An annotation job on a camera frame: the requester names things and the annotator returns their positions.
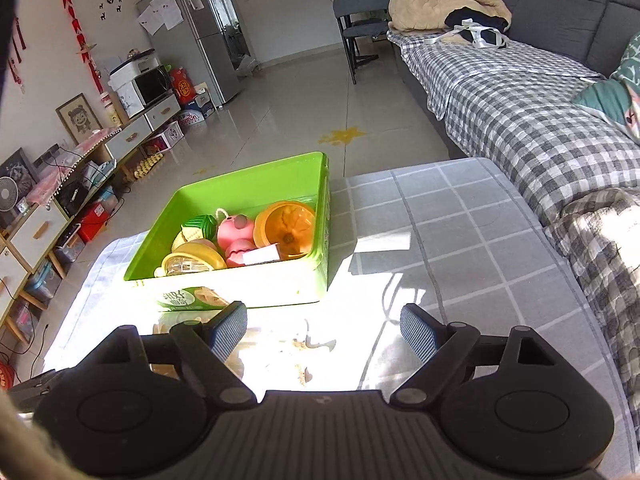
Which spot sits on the green plastic box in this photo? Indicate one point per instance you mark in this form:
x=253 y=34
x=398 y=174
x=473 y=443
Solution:
x=280 y=290

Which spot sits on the grey checked tablecloth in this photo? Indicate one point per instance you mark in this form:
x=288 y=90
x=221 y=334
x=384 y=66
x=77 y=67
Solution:
x=450 y=240

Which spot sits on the framed cartoon picture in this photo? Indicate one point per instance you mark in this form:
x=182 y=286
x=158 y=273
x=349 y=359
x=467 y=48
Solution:
x=79 y=120

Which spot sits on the grey sofa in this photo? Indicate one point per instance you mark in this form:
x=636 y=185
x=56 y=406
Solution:
x=550 y=5

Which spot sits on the papers on fridge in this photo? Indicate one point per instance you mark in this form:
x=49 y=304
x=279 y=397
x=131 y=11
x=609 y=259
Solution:
x=160 y=12

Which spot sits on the white bottle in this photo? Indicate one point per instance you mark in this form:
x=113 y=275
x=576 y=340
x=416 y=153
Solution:
x=111 y=110

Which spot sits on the teal and pink cushion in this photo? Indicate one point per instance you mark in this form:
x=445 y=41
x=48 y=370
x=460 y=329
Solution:
x=605 y=100

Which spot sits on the person's left forearm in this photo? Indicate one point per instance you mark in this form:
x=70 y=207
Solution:
x=20 y=440

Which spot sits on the white and blue carton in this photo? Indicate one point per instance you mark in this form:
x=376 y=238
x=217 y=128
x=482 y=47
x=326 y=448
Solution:
x=192 y=120

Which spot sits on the white wooden tv cabinet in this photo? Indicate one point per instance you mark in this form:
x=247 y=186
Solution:
x=135 y=135

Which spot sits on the pink table runner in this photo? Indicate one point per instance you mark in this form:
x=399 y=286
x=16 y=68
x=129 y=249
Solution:
x=100 y=137

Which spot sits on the teal patterned pillow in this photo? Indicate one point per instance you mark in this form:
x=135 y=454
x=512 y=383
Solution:
x=631 y=60

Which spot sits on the pink plastic toy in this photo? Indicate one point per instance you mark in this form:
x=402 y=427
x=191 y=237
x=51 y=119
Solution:
x=235 y=230

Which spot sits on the row of yellow bottles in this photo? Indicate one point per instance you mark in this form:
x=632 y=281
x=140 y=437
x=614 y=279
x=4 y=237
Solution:
x=147 y=165

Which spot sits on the black bag with white ribbon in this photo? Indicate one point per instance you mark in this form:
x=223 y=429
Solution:
x=465 y=17

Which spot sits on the silver fridge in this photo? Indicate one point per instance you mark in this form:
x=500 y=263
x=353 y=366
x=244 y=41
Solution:
x=200 y=55

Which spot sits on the small white desk fan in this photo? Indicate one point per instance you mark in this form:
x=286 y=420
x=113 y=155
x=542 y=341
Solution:
x=6 y=192

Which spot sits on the red gift box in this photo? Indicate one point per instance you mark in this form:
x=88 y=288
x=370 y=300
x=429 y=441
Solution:
x=181 y=87

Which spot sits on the clear jar with yellow lid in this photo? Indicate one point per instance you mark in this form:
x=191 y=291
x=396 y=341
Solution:
x=192 y=254

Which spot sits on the white microwave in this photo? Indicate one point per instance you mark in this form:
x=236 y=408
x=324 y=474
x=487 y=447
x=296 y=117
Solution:
x=152 y=87

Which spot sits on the red hanging wall decoration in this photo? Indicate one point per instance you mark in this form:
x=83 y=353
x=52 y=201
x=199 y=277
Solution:
x=80 y=45

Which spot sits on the red storage box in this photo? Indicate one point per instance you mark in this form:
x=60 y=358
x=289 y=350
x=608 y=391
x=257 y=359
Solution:
x=92 y=220

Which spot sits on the pink card box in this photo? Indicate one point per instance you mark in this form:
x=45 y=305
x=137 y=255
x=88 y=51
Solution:
x=262 y=254

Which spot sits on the orange plastic juicer bowl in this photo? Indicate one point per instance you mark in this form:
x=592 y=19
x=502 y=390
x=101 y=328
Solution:
x=285 y=225

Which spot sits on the beige quilted blanket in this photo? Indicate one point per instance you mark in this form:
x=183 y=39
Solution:
x=430 y=5

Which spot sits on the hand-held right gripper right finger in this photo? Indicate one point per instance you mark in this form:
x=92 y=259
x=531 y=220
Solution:
x=417 y=332

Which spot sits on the dark picture frame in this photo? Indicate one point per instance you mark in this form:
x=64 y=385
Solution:
x=17 y=170

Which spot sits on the yellow green toy corn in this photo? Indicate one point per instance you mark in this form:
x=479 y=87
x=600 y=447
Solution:
x=197 y=225

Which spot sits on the white printer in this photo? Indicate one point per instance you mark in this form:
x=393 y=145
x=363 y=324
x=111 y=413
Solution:
x=135 y=65

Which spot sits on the white cardboard box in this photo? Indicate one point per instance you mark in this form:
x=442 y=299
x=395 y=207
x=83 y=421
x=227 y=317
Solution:
x=170 y=135

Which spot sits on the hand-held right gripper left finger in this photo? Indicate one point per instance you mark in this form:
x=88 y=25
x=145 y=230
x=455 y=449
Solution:
x=227 y=330

